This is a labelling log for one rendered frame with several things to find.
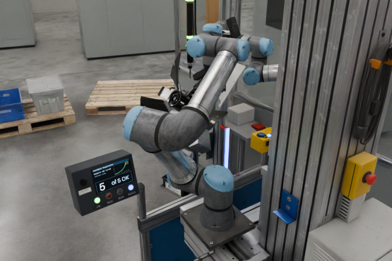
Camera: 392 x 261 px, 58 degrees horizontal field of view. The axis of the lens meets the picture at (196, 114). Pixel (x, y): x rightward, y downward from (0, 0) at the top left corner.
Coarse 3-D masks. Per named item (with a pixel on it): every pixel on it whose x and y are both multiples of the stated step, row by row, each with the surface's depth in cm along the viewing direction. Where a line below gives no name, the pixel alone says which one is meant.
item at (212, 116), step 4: (212, 112) 202; (216, 112) 202; (220, 112) 200; (224, 112) 199; (212, 116) 199; (220, 116) 197; (224, 116) 196; (216, 120) 194; (208, 124) 194; (212, 124) 193
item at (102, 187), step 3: (105, 180) 146; (96, 183) 144; (99, 183) 144; (102, 183) 145; (105, 183) 146; (96, 186) 144; (99, 186) 144; (102, 186) 145; (105, 186) 146; (96, 189) 144; (99, 189) 145; (102, 189) 145; (105, 189) 146; (108, 189) 147; (99, 192) 145
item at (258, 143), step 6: (258, 132) 207; (264, 132) 207; (270, 132) 207; (252, 138) 206; (258, 138) 202; (264, 138) 201; (252, 144) 208; (258, 144) 203; (264, 144) 201; (258, 150) 204; (264, 150) 203
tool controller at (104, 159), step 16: (96, 160) 149; (112, 160) 147; (128, 160) 150; (80, 176) 140; (96, 176) 143; (112, 176) 147; (128, 176) 151; (80, 192) 140; (96, 192) 144; (112, 192) 148; (128, 192) 152; (80, 208) 141; (96, 208) 145
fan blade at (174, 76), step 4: (180, 52) 232; (176, 60) 235; (176, 64) 233; (172, 68) 243; (176, 68) 232; (172, 72) 243; (176, 72) 230; (172, 76) 244; (176, 76) 229; (176, 80) 230; (176, 84) 234
